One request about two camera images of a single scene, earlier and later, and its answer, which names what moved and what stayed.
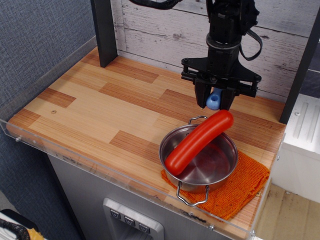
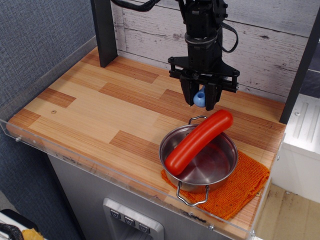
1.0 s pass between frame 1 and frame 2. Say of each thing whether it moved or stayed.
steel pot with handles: stayed
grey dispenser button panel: stayed
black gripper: moved
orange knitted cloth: stayed
